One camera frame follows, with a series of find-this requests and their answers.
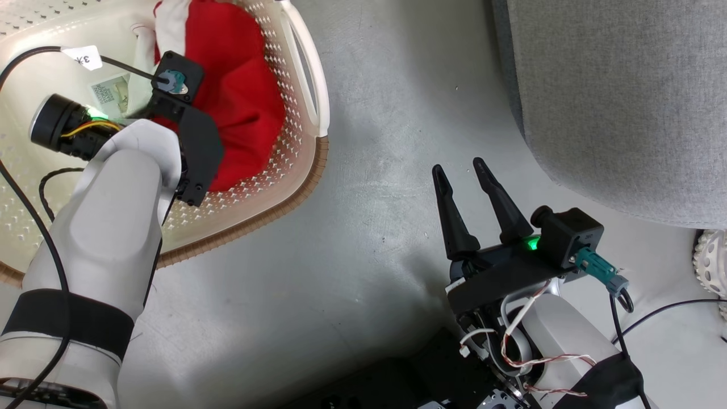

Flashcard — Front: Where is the red and white garment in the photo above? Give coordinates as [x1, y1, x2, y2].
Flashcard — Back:
[126, 0, 286, 194]

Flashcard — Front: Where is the thin black cable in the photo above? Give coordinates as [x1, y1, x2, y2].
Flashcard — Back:
[613, 298, 727, 344]

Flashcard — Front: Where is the teal right camera connector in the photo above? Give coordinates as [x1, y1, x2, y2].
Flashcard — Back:
[574, 247, 634, 313]

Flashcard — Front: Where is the grey fabric sofa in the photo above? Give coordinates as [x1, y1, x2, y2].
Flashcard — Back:
[491, 0, 727, 229]

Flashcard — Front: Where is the cream perforated laundry basket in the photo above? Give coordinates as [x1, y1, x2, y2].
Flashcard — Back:
[0, 0, 330, 287]

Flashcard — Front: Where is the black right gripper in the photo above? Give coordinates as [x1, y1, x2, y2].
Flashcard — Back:
[432, 157, 581, 316]

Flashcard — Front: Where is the printed basket label sticker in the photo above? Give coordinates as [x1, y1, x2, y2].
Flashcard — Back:
[90, 73, 132, 121]

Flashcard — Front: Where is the teal left camera connector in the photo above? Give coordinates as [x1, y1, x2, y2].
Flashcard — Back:
[157, 69, 188, 95]

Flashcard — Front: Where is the red white twisted wire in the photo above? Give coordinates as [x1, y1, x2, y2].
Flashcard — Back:
[500, 281, 597, 398]

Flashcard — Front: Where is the teal camera connector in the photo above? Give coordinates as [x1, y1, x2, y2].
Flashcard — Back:
[157, 69, 188, 95]
[574, 247, 634, 313]

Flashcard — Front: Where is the black right camera cable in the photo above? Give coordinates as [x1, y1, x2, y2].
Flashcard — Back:
[609, 287, 654, 409]

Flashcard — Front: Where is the white paper cable tag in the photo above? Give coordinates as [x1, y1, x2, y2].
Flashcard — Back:
[61, 45, 103, 72]

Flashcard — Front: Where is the black twisted cable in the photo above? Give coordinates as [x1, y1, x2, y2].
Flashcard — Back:
[39, 166, 86, 222]

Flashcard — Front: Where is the white perforated plastic object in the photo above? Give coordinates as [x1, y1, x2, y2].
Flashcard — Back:
[692, 229, 727, 319]

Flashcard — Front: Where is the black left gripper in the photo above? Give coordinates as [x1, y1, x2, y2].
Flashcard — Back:
[30, 91, 225, 208]

